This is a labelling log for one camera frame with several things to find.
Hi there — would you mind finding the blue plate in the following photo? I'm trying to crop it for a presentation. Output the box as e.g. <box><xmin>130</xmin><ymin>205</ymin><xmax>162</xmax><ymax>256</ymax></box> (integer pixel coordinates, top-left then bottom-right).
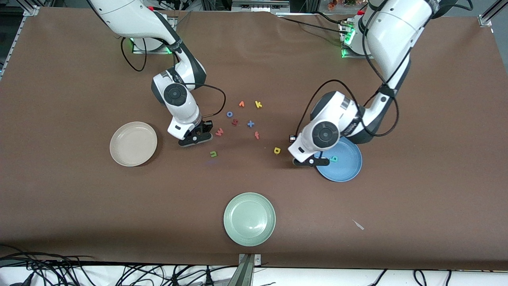
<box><xmin>314</xmin><ymin>137</ymin><xmax>363</xmax><ymax>183</ymax></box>

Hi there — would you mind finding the beige brown plate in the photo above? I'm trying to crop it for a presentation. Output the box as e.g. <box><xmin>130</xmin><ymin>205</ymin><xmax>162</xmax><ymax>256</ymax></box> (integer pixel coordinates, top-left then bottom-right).
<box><xmin>110</xmin><ymin>121</ymin><xmax>158</xmax><ymax>167</ymax></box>

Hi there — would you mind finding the pale green plate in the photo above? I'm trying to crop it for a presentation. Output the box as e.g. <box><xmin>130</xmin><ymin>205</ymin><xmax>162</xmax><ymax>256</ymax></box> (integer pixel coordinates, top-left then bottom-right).
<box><xmin>223</xmin><ymin>192</ymin><xmax>276</xmax><ymax>247</ymax></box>

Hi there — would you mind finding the brown table mat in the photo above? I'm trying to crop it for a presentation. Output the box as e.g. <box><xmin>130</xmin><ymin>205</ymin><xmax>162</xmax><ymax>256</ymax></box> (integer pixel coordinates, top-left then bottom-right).
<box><xmin>0</xmin><ymin>7</ymin><xmax>508</xmax><ymax>271</ymax></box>

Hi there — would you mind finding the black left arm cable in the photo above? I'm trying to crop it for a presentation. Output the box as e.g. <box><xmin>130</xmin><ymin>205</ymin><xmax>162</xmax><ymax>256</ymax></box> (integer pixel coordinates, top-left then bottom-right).
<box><xmin>295</xmin><ymin>0</ymin><xmax>399</xmax><ymax>137</ymax></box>

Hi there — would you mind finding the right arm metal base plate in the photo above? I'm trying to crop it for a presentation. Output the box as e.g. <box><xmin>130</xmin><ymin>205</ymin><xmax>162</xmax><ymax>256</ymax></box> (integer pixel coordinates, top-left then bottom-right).
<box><xmin>132</xmin><ymin>38</ymin><xmax>176</xmax><ymax>55</ymax></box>

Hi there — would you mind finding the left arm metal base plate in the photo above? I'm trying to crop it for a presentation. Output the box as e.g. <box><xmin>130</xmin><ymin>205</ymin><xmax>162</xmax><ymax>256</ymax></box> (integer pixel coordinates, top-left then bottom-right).
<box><xmin>341</xmin><ymin>20</ymin><xmax>384</xmax><ymax>60</ymax></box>

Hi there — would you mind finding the black cable on mat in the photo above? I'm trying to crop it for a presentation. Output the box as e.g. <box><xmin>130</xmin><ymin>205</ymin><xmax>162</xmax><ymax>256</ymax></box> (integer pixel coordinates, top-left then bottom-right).
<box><xmin>276</xmin><ymin>14</ymin><xmax>347</xmax><ymax>34</ymax></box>
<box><xmin>313</xmin><ymin>11</ymin><xmax>347</xmax><ymax>26</ymax></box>

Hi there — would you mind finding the aluminium frame crossbar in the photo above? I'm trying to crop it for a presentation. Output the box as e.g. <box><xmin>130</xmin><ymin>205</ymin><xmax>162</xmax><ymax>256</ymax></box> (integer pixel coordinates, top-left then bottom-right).
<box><xmin>231</xmin><ymin>0</ymin><xmax>291</xmax><ymax>14</ymax></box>

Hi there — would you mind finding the aluminium camera post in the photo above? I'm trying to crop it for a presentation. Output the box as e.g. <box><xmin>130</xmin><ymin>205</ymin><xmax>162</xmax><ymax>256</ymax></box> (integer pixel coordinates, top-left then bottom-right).
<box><xmin>228</xmin><ymin>253</ymin><xmax>262</xmax><ymax>286</ymax></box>

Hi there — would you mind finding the black floor cable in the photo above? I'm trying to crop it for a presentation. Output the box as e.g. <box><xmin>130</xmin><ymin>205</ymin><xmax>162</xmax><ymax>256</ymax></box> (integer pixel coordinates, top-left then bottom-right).
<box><xmin>0</xmin><ymin>244</ymin><xmax>96</xmax><ymax>286</ymax></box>
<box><xmin>198</xmin><ymin>265</ymin><xmax>223</xmax><ymax>286</ymax></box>
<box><xmin>159</xmin><ymin>264</ymin><xmax>188</xmax><ymax>286</ymax></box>

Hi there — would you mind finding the aluminium frame rail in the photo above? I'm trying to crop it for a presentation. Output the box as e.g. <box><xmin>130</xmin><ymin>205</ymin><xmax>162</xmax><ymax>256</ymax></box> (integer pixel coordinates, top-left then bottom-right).
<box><xmin>478</xmin><ymin>0</ymin><xmax>508</xmax><ymax>27</ymax></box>
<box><xmin>0</xmin><ymin>5</ymin><xmax>40</xmax><ymax>80</ymax></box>

